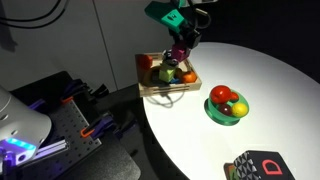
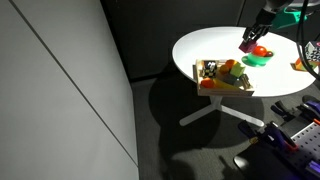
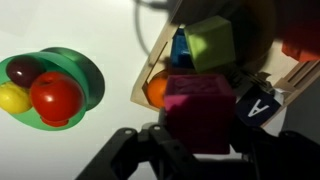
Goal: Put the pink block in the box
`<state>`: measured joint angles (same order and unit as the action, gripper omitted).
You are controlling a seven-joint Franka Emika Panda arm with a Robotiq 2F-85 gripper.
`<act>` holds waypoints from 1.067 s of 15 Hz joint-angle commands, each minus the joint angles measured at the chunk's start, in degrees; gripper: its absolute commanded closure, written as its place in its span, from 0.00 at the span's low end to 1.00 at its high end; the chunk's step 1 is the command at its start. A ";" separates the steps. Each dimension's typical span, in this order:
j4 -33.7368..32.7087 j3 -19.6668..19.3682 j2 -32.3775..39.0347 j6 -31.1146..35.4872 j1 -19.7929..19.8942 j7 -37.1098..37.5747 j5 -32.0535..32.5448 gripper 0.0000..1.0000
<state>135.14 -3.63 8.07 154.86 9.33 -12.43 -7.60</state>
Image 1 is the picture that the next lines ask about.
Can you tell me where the wooden tray box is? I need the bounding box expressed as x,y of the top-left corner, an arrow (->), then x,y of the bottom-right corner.
134,52 -> 203,98

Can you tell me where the purple black spring clamp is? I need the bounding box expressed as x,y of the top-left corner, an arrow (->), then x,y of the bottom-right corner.
59,78 -> 109,105
79,111 -> 118,140

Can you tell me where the black cable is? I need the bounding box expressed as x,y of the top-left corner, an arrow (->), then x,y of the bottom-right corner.
0,0 -> 70,30
0,0 -> 63,23

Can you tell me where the green block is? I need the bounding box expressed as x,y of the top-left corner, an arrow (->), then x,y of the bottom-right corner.
158,63 -> 177,84

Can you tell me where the small red fruit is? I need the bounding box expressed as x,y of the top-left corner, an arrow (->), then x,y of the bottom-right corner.
229,91 -> 240,103

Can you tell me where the small black white patterned cube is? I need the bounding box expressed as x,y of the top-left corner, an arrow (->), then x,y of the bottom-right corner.
162,49 -> 179,66

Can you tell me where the yellow lemon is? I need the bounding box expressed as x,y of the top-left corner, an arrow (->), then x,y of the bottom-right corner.
231,102 -> 249,118

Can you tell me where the black and red pad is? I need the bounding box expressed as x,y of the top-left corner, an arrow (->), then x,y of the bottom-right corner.
233,150 -> 296,180

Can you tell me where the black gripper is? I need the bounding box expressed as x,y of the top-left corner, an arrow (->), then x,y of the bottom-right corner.
168,20 -> 203,56

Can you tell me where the pink block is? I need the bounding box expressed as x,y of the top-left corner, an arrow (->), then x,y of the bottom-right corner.
171,42 -> 191,63

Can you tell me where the green bowl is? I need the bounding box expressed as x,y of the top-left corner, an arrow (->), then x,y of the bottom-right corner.
203,89 -> 250,127

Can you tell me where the aluminium rail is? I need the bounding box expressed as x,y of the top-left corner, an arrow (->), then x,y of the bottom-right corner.
33,139 -> 70,162

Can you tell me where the orange red block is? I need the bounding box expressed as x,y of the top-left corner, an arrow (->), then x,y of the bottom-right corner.
138,54 -> 154,71

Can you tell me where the dark red plum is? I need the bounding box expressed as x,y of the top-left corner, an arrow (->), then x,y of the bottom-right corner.
218,103 -> 233,117

